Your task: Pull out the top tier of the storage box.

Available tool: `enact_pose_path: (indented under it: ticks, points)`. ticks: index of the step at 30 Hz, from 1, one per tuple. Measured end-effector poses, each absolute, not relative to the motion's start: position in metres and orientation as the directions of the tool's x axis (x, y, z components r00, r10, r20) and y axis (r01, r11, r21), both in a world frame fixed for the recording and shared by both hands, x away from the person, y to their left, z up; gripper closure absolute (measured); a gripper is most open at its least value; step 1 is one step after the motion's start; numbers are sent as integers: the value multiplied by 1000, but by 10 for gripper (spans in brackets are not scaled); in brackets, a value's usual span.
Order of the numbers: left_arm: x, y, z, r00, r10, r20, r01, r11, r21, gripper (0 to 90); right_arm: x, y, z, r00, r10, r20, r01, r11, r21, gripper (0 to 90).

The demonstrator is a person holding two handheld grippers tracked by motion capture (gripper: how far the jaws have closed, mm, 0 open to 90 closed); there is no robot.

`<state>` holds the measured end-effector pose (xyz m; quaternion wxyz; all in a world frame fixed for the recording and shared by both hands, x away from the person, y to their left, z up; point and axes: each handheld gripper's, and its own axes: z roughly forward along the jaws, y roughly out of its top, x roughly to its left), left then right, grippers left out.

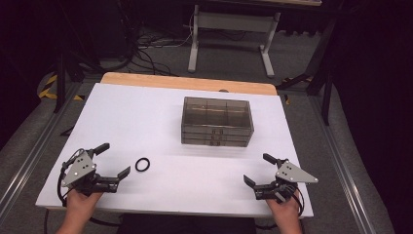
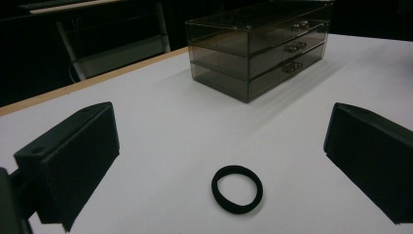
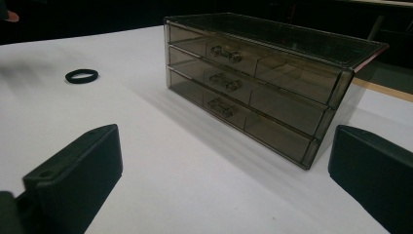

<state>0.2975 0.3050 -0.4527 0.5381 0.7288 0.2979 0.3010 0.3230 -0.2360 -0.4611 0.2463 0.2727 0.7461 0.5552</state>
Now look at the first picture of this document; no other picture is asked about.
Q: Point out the clear plastic drawer box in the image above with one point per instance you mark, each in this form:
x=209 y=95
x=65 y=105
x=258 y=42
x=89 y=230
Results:
x=217 y=122

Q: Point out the wooden table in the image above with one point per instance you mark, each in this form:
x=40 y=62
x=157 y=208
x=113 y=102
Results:
x=181 y=83

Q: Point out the black curtain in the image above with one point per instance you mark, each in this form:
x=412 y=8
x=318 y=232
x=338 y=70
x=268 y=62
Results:
x=22 y=65
x=380 y=81

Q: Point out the aluminium floor rail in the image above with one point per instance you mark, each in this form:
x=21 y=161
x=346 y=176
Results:
x=344 y=169
x=30 y=156

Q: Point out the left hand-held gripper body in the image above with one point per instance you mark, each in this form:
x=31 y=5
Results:
x=79 y=170

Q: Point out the person's dark clothing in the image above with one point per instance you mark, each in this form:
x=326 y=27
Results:
x=185 y=226

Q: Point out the person's left hand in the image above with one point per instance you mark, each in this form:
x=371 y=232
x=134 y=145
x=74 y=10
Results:
x=81 y=204

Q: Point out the black metal stand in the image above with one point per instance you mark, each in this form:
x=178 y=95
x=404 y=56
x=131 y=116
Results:
x=60 y=81
x=326 y=94

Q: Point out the white metal desk frame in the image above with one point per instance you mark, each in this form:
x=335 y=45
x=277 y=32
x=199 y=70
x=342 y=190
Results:
x=233 y=22

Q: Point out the person's right hand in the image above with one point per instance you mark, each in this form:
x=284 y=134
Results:
x=285 y=209

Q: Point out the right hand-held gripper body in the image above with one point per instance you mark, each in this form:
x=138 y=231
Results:
x=292 y=174

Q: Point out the white table board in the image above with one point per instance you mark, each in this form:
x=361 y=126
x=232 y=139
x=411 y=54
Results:
x=162 y=136

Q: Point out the yellow black floor tape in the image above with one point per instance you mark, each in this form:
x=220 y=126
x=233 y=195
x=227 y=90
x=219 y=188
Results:
x=48 y=87

